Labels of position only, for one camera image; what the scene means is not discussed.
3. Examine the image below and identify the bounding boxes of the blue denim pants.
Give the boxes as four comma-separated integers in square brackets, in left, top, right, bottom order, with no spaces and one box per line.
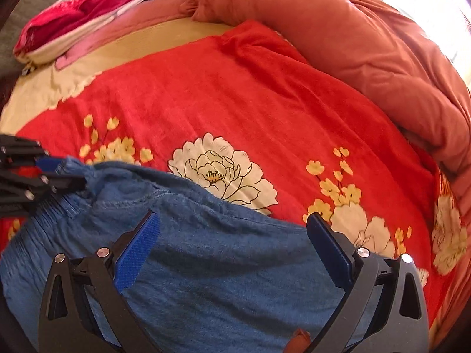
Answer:
[1,159,343,352]

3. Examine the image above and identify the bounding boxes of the right hand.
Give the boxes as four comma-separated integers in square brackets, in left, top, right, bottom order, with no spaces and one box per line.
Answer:
[283,328,311,353]

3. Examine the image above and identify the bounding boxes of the beige bed sheet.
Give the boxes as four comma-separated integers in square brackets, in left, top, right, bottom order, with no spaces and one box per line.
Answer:
[1,18,231,135]

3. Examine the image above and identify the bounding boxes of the pink floral pillow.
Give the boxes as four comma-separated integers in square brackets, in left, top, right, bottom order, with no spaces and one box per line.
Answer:
[13,0,137,63]

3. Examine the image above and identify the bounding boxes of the light pink pillow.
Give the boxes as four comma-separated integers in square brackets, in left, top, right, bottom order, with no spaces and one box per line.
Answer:
[55,0,190,70]

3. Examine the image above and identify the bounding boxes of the red floral blanket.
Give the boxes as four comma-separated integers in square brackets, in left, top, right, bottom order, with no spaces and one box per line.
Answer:
[20,22,450,316]

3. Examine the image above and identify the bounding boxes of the terracotta pink quilt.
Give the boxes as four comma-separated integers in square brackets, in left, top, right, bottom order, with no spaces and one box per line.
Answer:
[179,0,471,214]

